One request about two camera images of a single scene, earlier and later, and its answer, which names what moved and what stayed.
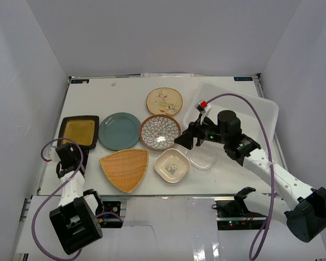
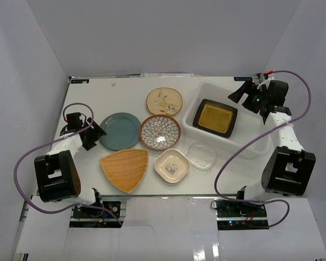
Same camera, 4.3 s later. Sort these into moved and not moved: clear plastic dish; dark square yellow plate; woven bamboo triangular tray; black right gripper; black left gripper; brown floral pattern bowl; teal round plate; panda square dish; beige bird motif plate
Moved: black right gripper; black left gripper; dark square yellow plate
Not moved: brown floral pattern bowl; woven bamboo triangular tray; clear plastic dish; beige bird motif plate; teal round plate; panda square dish
